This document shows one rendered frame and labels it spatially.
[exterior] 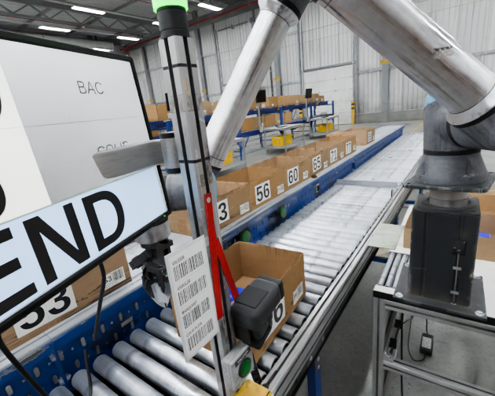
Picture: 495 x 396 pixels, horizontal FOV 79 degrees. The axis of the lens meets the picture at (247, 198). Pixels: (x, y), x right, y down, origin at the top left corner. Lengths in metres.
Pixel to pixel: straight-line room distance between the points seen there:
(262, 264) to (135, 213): 0.78
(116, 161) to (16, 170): 0.15
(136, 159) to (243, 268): 0.87
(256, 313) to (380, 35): 0.63
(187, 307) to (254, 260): 0.75
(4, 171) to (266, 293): 0.46
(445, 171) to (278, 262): 0.63
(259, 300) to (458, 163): 0.72
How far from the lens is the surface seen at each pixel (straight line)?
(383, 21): 0.78
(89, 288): 1.13
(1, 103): 0.43
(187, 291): 0.52
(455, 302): 1.24
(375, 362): 1.46
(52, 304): 1.10
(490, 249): 1.55
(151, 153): 0.56
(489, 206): 2.12
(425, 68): 0.83
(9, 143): 0.42
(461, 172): 1.07
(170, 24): 0.51
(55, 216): 0.44
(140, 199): 0.56
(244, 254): 1.27
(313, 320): 1.12
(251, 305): 0.60
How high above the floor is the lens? 1.44
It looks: 17 degrees down
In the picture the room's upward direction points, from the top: 6 degrees counter-clockwise
